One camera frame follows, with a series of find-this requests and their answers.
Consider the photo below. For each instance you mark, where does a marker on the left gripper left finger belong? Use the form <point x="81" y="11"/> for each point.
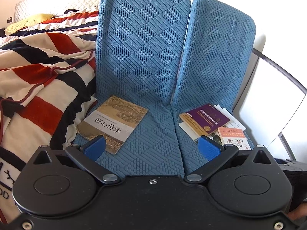
<point x="85" y="156"/>

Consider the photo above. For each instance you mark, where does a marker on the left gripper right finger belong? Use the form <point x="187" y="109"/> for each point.
<point x="218" y="157"/>

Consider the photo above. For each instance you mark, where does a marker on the orange white cartoon book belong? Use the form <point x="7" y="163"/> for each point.
<point x="233" y="136"/>

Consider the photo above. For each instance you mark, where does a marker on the purple and gold book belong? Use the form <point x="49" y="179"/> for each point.
<point x="204" y="120"/>

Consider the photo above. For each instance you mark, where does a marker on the tan Chinese painting book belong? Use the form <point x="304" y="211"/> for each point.
<point x="115" y="119"/>

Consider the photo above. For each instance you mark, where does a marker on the person's right hand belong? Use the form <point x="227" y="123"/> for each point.
<point x="299" y="214"/>

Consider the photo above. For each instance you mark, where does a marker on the building photo postcard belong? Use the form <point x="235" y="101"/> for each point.
<point x="215" y="137"/>

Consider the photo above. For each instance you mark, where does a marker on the white lined paper sheet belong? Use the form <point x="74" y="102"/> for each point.
<point x="194" y="136"/>

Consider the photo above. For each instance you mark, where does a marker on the white text paper sheets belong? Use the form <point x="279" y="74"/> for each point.
<point x="233" y="123"/>

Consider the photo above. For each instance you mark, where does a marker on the striped red black blanket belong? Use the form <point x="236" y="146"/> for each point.
<point x="47" y="87"/>

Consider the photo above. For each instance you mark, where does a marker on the dark curved metal bar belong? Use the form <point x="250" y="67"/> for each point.
<point x="260" y="55"/>

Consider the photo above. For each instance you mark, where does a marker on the right blue floor chair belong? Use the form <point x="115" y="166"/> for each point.
<point x="218" y="45"/>

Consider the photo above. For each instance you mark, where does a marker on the blue floor chair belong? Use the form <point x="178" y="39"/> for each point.
<point x="138" y="50"/>
<point x="218" y="45"/>

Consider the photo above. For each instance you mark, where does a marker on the left blue floor chair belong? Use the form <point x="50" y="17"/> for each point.
<point x="138" y="50"/>

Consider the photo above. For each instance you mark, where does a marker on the yellow pillow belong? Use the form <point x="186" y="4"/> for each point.
<point x="28" y="22"/>

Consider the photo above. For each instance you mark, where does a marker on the white quilted headboard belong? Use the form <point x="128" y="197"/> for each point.
<point x="27" y="8"/>

